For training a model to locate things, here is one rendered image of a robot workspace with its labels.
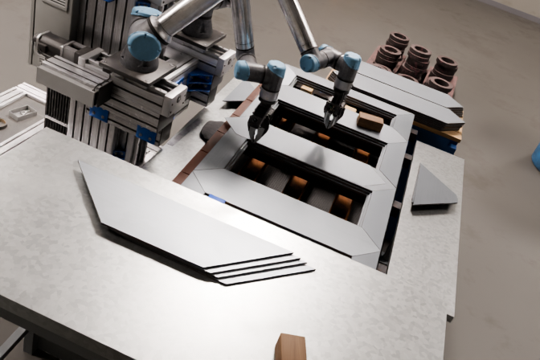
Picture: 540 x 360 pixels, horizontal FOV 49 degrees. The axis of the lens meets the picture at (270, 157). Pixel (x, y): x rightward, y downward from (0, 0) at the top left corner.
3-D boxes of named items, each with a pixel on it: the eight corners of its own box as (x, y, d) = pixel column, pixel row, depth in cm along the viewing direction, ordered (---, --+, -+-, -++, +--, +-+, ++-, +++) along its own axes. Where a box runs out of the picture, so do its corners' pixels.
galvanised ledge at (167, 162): (272, 87, 340) (274, 82, 338) (172, 206, 231) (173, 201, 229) (240, 74, 342) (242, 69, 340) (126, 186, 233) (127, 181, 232)
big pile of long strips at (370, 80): (463, 110, 350) (467, 101, 347) (460, 140, 317) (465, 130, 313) (337, 61, 360) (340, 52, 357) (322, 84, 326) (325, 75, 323)
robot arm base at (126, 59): (112, 62, 231) (115, 38, 226) (132, 51, 244) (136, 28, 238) (145, 76, 228) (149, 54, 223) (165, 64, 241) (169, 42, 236)
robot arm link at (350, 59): (349, 48, 249) (366, 58, 246) (341, 71, 255) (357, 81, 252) (340, 51, 244) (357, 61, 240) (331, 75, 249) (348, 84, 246)
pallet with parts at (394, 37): (456, 92, 588) (478, 50, 563) (435, 144, 483) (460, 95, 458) (374, 57, 606) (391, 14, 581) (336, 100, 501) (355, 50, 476)
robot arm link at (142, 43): (143, 52, 227) (260, -31, 215) (141, 71, 215) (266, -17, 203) (121, 29, 221) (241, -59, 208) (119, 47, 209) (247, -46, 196)
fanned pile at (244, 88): (267, 88, 330) (268, 82, 327) (243, 116, 297) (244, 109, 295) (247, 79, 331) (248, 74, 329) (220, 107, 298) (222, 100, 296)
